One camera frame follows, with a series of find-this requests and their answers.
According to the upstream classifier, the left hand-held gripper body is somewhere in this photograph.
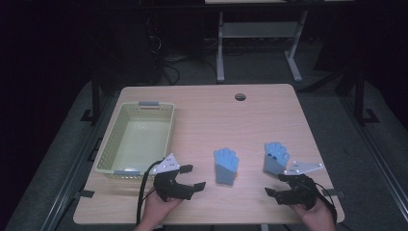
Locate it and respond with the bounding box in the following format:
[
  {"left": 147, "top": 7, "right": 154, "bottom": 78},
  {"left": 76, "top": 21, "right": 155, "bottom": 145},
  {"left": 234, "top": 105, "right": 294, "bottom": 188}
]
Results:
[{"left": 149, "top": 153, "right": 196, "bottom": 202}]

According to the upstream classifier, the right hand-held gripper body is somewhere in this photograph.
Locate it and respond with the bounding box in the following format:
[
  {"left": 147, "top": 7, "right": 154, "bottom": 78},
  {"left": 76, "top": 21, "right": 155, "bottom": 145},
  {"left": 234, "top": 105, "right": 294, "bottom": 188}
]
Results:
[{"left": 274, "top": 161, "right": 323, "bottom": 211}]

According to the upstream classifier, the blue and grey glove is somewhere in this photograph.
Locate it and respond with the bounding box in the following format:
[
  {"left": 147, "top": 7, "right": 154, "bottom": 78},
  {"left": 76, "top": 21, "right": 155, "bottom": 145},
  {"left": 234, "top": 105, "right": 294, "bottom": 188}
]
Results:
[
  {"left": 213, "top": 147, "right": 241, "bottom": 187},
  {"left": 263, "top": 141, "right": 292, "bottom": 176}
]

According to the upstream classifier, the pale green perforated plastic basket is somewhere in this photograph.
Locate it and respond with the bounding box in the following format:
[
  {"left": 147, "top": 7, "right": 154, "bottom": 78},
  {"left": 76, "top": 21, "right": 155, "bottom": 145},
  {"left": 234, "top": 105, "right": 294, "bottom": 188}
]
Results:
[{"left": 94, "top": 101, "right": 176, "bottom": 180}]

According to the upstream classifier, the person's left hand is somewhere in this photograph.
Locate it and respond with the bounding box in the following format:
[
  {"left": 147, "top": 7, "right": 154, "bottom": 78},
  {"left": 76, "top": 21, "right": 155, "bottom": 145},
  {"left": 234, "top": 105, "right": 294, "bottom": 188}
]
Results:
[{"left": 140, "top": 188, "right": 185, "bottom": 227}]

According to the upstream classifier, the person's right hand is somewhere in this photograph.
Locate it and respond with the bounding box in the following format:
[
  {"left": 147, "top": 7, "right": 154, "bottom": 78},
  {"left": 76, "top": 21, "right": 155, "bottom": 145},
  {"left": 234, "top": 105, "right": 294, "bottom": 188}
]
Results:
[{"left": 290, "top": 197, "right": 337, "bottom": 227}]

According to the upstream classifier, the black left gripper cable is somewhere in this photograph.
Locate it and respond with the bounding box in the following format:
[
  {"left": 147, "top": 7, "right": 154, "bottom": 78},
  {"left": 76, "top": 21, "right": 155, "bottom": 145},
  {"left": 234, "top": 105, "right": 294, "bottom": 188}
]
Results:
[{"left": 136, "top": 159, "right": 166, "bottom": 227}]

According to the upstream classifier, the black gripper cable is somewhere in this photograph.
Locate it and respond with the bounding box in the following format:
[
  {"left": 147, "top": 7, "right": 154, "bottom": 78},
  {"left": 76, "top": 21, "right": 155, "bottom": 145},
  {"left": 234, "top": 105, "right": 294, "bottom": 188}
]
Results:
[
  {"left": 315, "top": 182, "right": 339, "bottom": 224},
  {"left": 136, "top": 159, "right": 166, "bottom": 227}
]

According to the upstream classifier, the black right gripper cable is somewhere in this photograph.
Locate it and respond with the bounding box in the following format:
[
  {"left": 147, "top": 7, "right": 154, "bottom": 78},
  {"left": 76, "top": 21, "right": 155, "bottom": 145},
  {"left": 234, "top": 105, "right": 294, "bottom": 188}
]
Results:
[{"left": 315, "top": 182, "right": 339, "bottom": 224}]

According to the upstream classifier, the grey aluminium floor rail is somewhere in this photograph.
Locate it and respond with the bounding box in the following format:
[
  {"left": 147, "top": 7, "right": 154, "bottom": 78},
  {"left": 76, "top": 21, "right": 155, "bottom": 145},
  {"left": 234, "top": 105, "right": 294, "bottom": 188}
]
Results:
[
  {"left": 339, "top": 94, "right": 408, "bottom": 222},
  {"left": 40, "top": 95, "right": 114, "bottom": 231}
]

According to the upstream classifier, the grey table edge bracket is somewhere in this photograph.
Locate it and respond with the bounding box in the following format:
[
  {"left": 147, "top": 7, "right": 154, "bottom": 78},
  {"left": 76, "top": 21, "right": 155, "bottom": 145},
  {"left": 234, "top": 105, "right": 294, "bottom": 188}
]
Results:
[{"left": 73, "top": 190, "right": 96, "bottom": 199}]

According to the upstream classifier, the tangle of floor cables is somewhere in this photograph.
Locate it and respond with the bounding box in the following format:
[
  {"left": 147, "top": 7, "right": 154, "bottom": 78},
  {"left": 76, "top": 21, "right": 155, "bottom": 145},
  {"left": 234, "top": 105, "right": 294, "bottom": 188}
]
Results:
[{"left": 147, "top": 34, "right": 219, "bottom": 85}]

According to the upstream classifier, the black metal stand post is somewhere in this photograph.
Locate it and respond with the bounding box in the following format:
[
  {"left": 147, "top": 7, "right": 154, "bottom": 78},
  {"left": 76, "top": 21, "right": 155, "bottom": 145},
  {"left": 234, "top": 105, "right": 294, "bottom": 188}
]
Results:
[
  {"left": 80, "top": 71, "right": 101, "bottom": 124},
  {"left": 353, "top": 68, "right": 380, "bottom": 127}
]

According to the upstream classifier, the white metal table frame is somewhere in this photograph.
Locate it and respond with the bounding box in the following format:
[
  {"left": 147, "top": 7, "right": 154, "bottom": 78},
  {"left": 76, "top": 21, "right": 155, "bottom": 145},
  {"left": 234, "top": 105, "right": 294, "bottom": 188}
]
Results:
[{"left": 216, "top": 9, "right": 309, "bottom": 83}]

